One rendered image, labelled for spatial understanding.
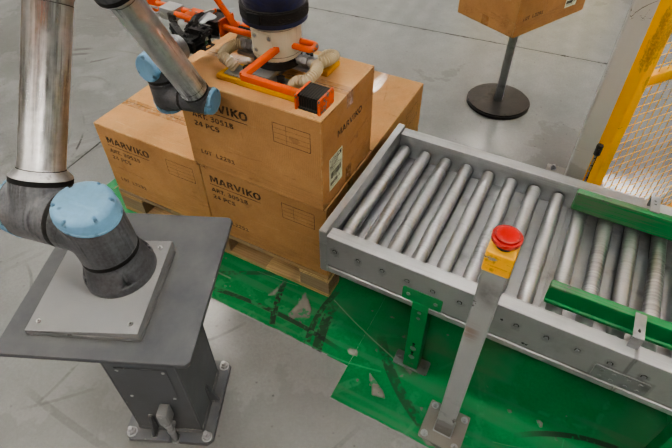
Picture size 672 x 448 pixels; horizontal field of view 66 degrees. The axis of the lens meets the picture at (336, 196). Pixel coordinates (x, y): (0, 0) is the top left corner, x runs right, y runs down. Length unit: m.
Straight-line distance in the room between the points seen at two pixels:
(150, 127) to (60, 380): 1.09
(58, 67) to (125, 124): 1.12
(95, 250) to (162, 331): 0.27
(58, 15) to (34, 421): 1.50
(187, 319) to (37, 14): 0.81
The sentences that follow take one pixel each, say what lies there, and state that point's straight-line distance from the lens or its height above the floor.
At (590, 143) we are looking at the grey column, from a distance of 2.79.
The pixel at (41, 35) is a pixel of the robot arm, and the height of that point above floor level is 1.35.
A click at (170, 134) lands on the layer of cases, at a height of 0.54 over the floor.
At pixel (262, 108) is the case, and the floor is 0.93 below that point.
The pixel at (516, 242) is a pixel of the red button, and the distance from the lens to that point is 1.23.
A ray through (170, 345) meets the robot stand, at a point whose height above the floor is 0.75.
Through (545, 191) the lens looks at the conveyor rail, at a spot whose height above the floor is 0.53.
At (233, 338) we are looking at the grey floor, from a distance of 2.28.
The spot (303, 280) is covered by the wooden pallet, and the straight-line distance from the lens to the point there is 2.35.
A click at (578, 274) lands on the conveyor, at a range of 1.98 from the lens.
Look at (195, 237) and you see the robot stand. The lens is 1.62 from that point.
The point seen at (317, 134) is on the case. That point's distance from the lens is 1.70.
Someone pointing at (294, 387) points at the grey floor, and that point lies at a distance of 2.14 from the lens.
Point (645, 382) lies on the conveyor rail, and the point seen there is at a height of 0.50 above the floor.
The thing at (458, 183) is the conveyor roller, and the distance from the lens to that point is 2.08.
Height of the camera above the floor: 1.92
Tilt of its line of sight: 44 degrees down
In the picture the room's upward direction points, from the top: straight up
